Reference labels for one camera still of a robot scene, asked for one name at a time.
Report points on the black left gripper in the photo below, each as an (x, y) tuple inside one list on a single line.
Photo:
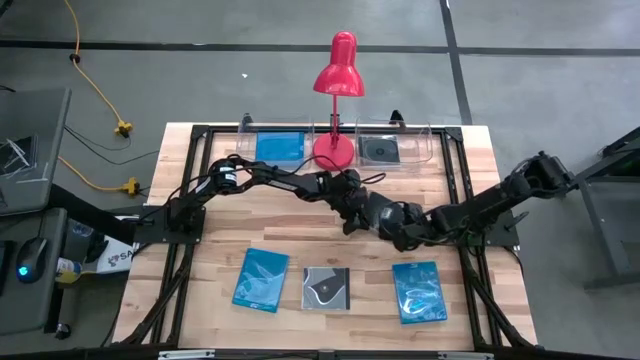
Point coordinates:
[(357, 197)]

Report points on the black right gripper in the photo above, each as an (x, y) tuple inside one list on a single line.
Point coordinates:
[(415, 225)]

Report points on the blue plastic disc case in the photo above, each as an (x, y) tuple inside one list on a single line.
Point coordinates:
[(419, 292), (260, 280), (280, 147)]

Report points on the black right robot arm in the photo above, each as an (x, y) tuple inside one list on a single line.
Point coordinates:
[(500, 197)]

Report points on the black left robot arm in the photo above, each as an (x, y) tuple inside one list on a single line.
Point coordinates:
[(280, 180)]

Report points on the clear jewel case grey insert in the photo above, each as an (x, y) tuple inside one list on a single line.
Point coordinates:
[(326, 288)]

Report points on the clear plastic bin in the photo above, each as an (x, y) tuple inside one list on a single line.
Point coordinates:
[(250, 150), (417, 150)]

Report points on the small black clamp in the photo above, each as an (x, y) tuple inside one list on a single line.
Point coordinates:
[(396, 116), (246, 118)]

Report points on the red desk lamp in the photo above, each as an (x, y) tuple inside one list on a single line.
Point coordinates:
[(340, 75)]

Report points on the grey metal table stand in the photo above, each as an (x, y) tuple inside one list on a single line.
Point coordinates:
[(607, 235)]

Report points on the white printed bag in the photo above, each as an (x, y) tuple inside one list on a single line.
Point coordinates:
[(120, 260)]

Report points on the yellow blue can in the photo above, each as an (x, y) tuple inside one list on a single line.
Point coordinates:
[(67, 270)]

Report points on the small black caster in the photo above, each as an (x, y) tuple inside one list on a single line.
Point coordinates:
[(62, 331)]

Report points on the grey side desk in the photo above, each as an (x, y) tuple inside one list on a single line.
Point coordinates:
[(45, 150)]

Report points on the black computer mouse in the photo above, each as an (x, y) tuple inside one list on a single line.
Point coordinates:
[(32, 257)]

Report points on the grey mouse desk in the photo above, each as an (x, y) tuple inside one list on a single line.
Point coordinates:
[(30, 310)]

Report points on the black tray with papers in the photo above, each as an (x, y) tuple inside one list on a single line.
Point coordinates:
[(17, 155)]

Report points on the black keyboard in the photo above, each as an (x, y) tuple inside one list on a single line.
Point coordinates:
[(5, 270)]

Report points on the black aluminium rig frame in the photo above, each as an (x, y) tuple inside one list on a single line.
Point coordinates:
[(270, 356)]

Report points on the aluminium frame bracket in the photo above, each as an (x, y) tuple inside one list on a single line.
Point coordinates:
[(185, 354), (465, 355)]

